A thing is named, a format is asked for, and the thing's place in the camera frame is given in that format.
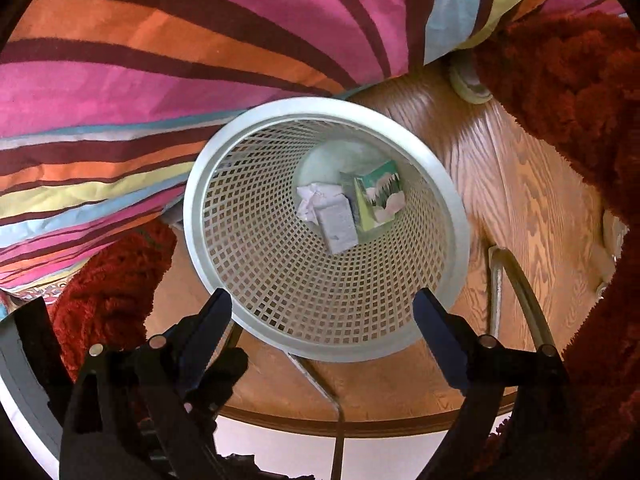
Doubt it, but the striped colourful bedsheet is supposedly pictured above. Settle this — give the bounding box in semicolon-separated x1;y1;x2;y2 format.
0;0;601;306

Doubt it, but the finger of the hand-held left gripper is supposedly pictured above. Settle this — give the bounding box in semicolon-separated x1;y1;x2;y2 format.
187;346;249;413

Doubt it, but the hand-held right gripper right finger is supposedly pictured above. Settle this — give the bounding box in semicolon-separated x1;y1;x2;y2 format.
412;287;587;480

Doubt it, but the crumpled white paper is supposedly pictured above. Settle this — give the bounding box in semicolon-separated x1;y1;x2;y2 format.
296;182;342;223

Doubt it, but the small grey white box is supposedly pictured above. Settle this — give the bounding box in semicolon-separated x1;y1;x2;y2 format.
315;195;360;256

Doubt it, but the white round bed foot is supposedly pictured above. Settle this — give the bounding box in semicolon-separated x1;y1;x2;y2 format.
448;55;493;105

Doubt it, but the red shaggy rug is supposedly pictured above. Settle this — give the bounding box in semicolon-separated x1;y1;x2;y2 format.
50;10;640;480

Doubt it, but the white mesh wastebasket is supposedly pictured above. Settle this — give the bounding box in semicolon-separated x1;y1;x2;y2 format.
183;96;471;362

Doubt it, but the green box with picture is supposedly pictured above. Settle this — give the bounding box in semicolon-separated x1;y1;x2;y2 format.
340;160;407;233

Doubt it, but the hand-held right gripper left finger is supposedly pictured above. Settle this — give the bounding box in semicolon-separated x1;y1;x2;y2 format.
59;287;234;480

